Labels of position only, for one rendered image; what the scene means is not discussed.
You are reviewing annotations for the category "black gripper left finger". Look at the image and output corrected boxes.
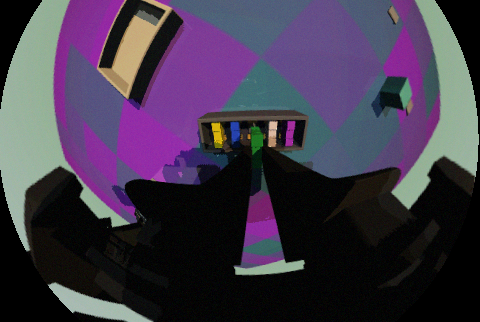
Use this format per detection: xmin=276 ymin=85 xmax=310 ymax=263
xmin=124 ymin=146 xmax=253 ymax=266

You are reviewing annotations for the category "green cube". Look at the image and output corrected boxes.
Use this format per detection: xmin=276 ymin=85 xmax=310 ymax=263
xmin=380 ymin=75 xmax=412 ymax=111

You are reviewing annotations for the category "tan flat rectangular tile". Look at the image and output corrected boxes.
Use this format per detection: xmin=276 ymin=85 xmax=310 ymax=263
xmin=405 ymin=98 xmax=412 ymax=114
xmin=388 ymin=5 xmax=399 ymax=25

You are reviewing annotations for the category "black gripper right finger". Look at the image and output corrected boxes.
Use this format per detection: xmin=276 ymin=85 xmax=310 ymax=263
xmin=261 ymin=146 xmax=401 ymax=263

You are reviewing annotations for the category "green fuse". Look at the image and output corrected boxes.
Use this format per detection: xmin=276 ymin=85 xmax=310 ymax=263
xmin=251 ymin=123 xmax=264 ymax=169

